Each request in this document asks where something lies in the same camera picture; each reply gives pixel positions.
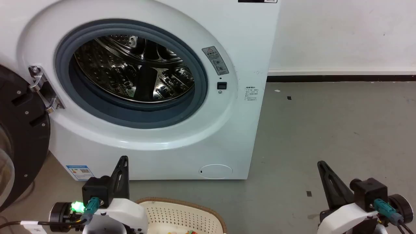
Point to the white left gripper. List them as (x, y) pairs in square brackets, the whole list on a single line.
[(125, 214)]

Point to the stainless steel washing machine drum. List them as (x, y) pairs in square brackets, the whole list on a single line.
[(107, 71)]

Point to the oval drain filter cover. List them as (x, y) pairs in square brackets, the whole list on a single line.
[(215, 171)]

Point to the grey warning sticker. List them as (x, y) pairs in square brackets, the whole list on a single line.
[(215, 60)]

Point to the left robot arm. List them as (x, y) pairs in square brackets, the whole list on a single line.
[(61, 213)]

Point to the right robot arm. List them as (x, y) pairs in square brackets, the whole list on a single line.
[(403, 208)]

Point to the black door latch socket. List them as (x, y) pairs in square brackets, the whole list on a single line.
[(222, 85)]

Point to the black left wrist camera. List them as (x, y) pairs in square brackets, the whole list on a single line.
[(96, 188)]

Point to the grey rubber door gasket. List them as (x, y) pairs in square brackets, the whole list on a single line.
[(97, 113)]

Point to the black round washer door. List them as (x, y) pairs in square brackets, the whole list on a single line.
[(27, 130)]

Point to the black and white baseboard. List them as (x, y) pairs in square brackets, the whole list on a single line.
[(341, 78)]

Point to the colourful toy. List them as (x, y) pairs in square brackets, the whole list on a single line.
[(188, 232)]

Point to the small white text label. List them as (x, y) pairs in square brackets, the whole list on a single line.
[(251, 93)]

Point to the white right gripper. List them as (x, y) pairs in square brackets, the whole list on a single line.
[(347, 219)]

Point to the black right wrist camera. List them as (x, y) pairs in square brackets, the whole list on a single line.
[(369, 193)]

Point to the cream perforated laundry basket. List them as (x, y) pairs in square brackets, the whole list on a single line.
[(182, 214)]

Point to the blue energy label sticker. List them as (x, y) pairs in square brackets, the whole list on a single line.
[(79, 172)]

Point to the silver metal door hinge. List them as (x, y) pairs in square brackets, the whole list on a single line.
[(42, 87)]

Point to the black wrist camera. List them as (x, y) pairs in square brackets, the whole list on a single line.
[(96, 188), (369, 193)]

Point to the white front-load washing machine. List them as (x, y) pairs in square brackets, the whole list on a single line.
[(227, 130)]

